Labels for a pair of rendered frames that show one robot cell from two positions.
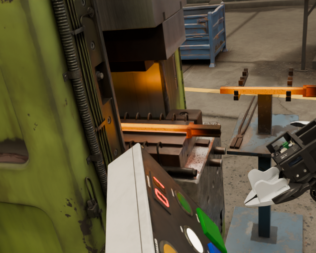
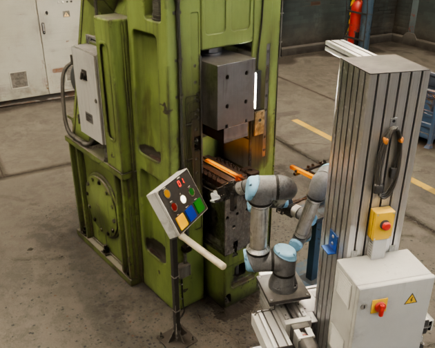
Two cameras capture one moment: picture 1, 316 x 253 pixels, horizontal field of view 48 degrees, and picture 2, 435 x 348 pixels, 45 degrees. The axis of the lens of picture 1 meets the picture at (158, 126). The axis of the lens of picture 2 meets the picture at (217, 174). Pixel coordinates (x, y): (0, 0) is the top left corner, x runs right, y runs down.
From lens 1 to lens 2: 2.51 m
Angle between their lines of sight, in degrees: 26
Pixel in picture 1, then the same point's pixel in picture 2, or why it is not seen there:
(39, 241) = not seen: hidden behind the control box
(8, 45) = (162, 125)
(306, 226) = not seen: hidden behind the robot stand
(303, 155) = (222, 188)
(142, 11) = (214, 123)
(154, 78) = (246, 146)
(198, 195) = (224, 205)
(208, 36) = (432, 115)
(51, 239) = not seen: hidden behind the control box
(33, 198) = (159, 175)
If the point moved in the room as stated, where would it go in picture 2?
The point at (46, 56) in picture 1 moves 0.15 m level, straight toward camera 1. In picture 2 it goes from (171, 131) to (163, 141)
